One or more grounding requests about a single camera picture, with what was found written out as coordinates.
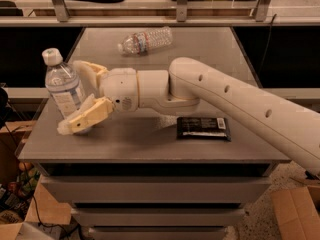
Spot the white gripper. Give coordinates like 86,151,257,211
57,60,139,135

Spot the blue label water bottle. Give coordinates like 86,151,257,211
42,48,86,119

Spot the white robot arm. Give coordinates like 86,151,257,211
57,57,320,176

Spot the clear crushed water bottle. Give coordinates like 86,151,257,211
117,26,173,55

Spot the black snack bar wrapper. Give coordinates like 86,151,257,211
177,117,231,141

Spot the grey drawer cabinet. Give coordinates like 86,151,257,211
16,26,294,240

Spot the cardboard box left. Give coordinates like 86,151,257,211
0,120,73,240

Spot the cardboard box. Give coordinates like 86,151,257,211
271,185,320,240
0,120,73,240

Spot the cardboard box right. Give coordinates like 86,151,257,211
271,185,320,240

